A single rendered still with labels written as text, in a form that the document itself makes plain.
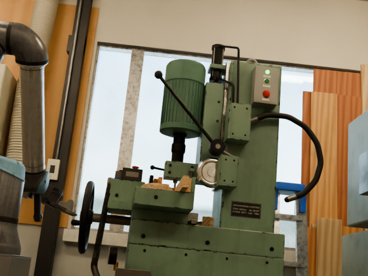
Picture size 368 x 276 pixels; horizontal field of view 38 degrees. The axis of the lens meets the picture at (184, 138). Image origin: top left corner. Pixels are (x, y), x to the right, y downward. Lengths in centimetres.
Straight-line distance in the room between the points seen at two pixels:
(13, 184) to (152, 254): 62
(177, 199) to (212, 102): 54
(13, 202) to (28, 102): 56
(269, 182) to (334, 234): 124
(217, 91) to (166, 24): 166
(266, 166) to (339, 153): 152
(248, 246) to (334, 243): 139
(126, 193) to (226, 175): 40
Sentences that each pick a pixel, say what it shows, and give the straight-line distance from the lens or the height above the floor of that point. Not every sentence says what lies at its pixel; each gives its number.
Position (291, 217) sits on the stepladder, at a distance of 293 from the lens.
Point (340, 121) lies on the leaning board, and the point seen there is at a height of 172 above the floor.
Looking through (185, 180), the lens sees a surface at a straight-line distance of 182.
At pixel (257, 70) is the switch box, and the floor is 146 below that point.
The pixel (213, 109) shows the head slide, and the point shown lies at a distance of 226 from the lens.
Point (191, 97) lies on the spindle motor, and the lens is 226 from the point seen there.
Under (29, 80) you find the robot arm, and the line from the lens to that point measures 203.
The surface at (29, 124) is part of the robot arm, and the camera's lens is 209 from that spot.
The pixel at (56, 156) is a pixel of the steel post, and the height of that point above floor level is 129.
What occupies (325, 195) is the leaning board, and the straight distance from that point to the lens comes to 354.
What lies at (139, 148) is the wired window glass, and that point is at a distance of 366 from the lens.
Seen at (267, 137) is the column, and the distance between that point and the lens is 224.
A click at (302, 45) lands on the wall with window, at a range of 398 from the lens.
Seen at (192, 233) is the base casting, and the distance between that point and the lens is 200.
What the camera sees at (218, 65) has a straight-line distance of 237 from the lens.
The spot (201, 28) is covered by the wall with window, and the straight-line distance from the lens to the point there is 390.
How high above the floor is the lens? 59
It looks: 15 degrees up
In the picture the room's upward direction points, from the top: 5 degrees clockwise
